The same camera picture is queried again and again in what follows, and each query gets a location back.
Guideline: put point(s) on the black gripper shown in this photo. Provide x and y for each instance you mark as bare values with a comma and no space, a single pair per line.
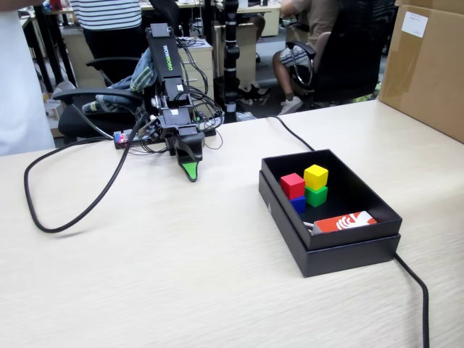
170,132

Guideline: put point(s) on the red cube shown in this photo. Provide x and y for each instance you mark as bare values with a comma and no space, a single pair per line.
291,185

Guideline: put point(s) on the blue cube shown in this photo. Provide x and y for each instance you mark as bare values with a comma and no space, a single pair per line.
299,204

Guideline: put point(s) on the yellow cube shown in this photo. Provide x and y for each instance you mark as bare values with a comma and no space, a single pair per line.
315,177

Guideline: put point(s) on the green cube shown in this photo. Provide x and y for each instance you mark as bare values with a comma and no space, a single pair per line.
316,197

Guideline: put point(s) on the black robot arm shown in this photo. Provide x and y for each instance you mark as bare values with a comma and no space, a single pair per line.
165,61

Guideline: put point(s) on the small white orange box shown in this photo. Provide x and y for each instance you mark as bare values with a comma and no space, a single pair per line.
54,116

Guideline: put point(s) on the black cardboard box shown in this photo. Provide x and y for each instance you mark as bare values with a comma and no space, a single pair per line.
344,261

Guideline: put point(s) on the large cardboard box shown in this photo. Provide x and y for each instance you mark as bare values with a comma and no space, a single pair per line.
427,79

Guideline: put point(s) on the blue red controller board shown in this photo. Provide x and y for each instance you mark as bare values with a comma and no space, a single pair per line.
121,137

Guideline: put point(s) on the blue striped jacket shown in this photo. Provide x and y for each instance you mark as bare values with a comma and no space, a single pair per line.
141,72

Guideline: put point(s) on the white drawer cabinet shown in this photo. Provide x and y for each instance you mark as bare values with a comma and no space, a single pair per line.
201,54

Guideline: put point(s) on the black jointed pole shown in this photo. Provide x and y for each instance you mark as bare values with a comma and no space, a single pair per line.
231,54

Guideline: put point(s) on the wooden cabinet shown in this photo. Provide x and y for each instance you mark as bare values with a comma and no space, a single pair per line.
248,54

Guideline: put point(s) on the black office chair with armrests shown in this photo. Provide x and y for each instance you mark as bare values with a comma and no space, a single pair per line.
90,93

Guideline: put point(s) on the orange white card packet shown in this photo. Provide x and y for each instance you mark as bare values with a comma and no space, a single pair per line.
337,224

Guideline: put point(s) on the person in striped shirt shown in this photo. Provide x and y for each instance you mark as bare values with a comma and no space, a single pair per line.
105,14

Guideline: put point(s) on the wooden desk black legs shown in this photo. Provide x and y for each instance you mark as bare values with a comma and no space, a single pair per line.
43,47

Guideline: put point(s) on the person in white shirt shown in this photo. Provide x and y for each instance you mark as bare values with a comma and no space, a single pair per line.
18,90

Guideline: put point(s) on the seated person in shorts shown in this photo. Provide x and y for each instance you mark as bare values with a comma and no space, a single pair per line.
319,18

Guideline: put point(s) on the black mesh office chair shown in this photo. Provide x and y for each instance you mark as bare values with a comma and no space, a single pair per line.
351,54

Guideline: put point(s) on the white paper label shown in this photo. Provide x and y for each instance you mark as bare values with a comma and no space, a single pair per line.
415,23

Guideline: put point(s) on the small camera circuit board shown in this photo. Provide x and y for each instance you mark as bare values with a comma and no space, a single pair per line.
150,127

